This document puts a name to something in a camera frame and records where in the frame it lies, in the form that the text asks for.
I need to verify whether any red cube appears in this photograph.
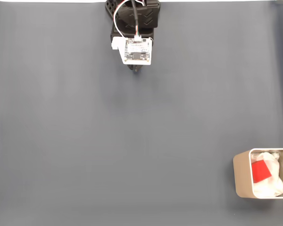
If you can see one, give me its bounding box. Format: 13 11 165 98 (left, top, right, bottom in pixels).
251 159 272 184

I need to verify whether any beige plastic box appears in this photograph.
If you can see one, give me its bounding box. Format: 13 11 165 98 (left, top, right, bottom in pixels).
233 147 283 200

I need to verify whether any blue-grey table mat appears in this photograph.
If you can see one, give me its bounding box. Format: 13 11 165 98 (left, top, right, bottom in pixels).
0 1 283 226

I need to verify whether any white crumpled cloth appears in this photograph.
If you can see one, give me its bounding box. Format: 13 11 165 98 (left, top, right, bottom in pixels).
250 152 283 198

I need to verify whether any white camera circuit board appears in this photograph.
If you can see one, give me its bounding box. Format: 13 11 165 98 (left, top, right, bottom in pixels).
110 36 153 65

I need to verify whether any black cable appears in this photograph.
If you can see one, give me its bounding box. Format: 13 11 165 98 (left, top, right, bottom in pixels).
131 0 142 40

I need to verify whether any white cable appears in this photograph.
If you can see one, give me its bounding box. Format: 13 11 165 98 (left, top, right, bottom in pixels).
112 0 133 40

